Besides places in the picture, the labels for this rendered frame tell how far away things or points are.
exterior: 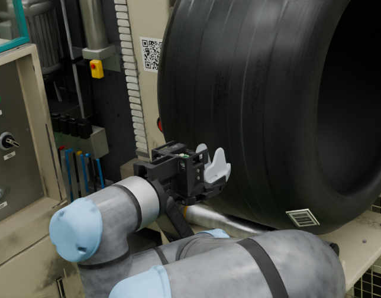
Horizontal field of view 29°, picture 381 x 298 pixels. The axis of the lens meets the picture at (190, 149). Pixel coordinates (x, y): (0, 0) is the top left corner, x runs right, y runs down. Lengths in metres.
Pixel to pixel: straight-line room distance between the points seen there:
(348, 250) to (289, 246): 0.93
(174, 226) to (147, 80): 0.53
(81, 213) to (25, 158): 0.70
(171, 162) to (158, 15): 0.49
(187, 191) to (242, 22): 0.29
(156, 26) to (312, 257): 0.93
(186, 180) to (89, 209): 0.18
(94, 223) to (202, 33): 0.41
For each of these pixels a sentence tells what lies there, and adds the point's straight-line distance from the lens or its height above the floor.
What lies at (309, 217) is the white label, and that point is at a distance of 1.29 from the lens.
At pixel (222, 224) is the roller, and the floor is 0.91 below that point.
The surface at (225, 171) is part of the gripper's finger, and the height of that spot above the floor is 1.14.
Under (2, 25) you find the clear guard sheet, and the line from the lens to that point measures 1.56.
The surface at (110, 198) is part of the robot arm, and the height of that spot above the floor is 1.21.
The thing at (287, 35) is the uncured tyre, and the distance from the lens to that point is 1.17.
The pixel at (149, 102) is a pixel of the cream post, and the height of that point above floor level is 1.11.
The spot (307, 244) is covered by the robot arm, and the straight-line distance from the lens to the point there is 0.69.
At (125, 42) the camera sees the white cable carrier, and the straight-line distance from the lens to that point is 1.61.
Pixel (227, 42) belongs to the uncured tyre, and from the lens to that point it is 1.20.
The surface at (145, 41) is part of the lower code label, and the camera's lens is 1.55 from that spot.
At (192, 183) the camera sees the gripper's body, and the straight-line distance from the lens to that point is 1.12.
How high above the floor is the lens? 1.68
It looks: 25 degrees down
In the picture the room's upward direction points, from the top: 7 degrees counter-clockwise
